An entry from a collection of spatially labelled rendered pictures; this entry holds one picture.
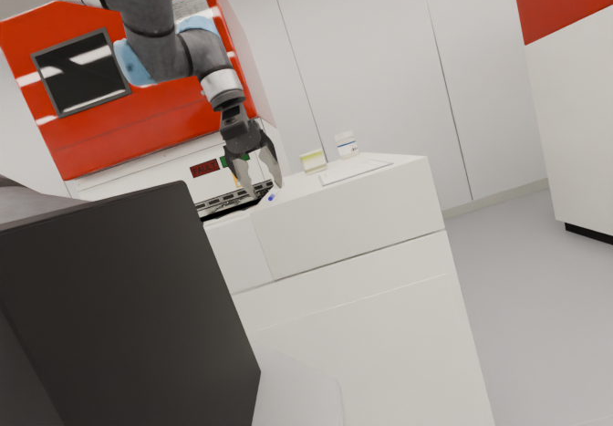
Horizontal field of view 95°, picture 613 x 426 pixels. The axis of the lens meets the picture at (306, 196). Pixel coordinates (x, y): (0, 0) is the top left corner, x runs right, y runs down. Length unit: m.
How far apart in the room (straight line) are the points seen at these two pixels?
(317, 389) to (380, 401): 0.44
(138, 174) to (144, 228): 1.12
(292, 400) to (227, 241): 0.33
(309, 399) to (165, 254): 0.20
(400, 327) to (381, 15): 2.62
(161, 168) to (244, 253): 0.79
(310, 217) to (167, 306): 0.36
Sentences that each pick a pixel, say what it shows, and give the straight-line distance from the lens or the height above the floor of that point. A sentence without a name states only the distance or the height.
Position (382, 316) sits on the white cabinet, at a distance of 0.64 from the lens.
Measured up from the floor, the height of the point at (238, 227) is 0.94.
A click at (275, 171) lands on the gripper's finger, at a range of 0.59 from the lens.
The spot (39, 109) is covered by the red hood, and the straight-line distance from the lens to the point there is 1.50.
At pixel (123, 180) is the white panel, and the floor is 1.16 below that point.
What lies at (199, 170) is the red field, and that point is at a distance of 1.23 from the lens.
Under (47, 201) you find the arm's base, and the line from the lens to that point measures 0.28.
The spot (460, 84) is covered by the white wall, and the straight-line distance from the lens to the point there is 3.02.
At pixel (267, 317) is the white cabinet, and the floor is 0.75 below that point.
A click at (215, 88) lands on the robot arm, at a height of 1.21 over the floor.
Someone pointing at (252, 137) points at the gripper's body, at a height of 1.10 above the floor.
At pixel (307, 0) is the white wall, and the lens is 2.91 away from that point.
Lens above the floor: 1.05
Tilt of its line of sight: 9 degrees down
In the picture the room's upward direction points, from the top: 18 degrees counter-clockwise
